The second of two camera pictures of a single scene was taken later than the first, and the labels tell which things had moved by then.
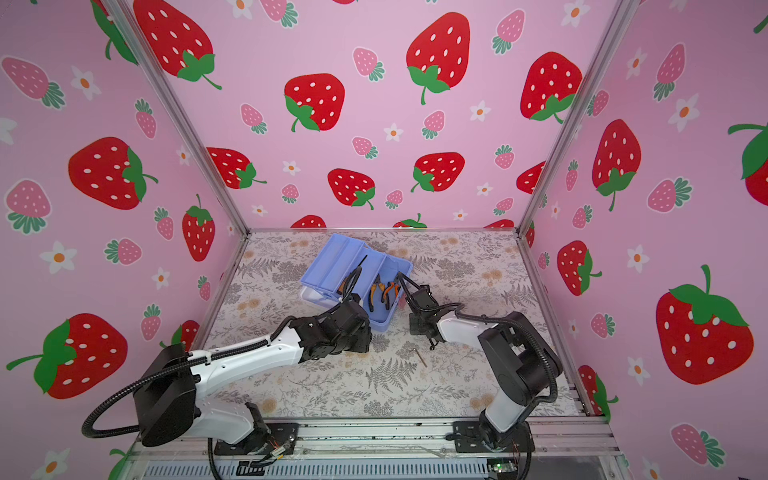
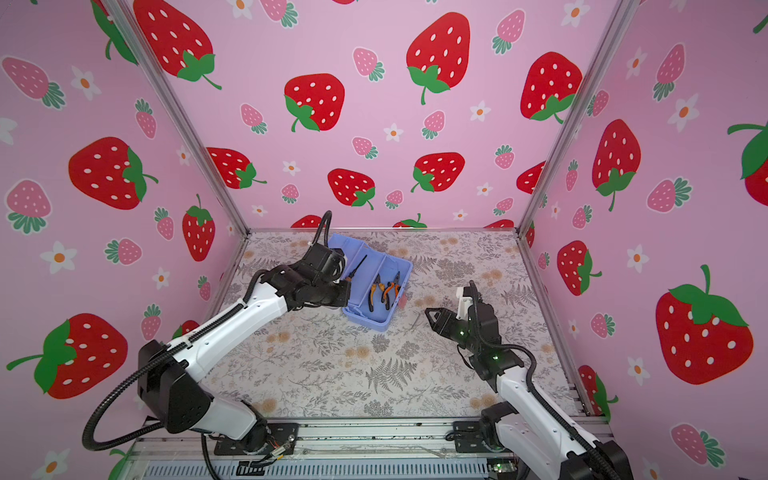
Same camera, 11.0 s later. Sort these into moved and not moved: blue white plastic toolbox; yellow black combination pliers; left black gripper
Moved: left black gripper
Not moved: yellow black combination pliers; blue white plastic toolbox
